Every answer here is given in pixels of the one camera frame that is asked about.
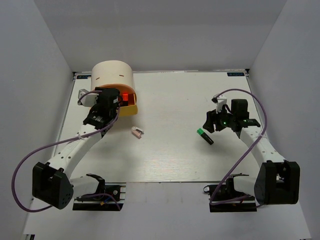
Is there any round cream drawer organizer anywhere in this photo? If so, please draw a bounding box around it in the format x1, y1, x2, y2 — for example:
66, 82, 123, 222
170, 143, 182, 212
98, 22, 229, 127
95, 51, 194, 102
91, 60, 138, 117

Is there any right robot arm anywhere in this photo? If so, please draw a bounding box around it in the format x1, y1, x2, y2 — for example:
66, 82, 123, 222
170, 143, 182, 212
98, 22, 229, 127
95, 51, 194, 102
203, 96, 300, 205

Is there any left blue corner label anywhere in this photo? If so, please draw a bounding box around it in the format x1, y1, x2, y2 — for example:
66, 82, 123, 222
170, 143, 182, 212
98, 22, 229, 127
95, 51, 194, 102
76, 75, 92, 79

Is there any blue corner label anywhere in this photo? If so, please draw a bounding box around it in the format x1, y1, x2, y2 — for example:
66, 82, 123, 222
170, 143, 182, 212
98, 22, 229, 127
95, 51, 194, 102
227, 72, 245, 77
76, 75, 92, 79

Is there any black green highlighter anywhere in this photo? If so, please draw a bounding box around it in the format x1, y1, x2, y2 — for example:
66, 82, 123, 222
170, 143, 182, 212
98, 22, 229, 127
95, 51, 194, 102
196, 128, 214, 145

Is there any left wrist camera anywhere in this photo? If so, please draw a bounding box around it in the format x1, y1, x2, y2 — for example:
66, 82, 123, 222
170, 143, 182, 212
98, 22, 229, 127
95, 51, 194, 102
77, 89, 99, 108

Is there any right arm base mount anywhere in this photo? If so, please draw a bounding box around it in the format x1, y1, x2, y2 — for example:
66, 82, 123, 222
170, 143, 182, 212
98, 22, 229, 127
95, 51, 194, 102
209, 184, 257, 213

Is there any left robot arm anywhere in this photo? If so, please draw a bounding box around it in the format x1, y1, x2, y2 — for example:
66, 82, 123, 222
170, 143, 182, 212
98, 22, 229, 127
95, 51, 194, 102
32, 88, 122, 209

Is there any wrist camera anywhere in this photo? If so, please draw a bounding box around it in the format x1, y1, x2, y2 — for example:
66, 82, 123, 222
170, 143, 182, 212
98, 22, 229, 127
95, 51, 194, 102
77, 89, 99, 108
211, 94, 227, 113

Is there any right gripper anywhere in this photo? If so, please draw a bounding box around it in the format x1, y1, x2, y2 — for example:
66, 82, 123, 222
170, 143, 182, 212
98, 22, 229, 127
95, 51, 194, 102
203, 104, 236, 133

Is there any black orange highlighter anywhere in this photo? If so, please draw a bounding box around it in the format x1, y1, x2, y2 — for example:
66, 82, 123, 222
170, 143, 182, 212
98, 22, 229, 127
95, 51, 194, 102
122, 93, 129, 102

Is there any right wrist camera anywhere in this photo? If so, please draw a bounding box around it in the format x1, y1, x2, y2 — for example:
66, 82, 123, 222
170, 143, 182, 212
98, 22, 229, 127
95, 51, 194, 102
211, 94, 227, 113

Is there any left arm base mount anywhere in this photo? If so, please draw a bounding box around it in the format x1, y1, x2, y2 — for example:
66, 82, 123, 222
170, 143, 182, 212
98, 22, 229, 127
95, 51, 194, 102
72, 183, 127, 212

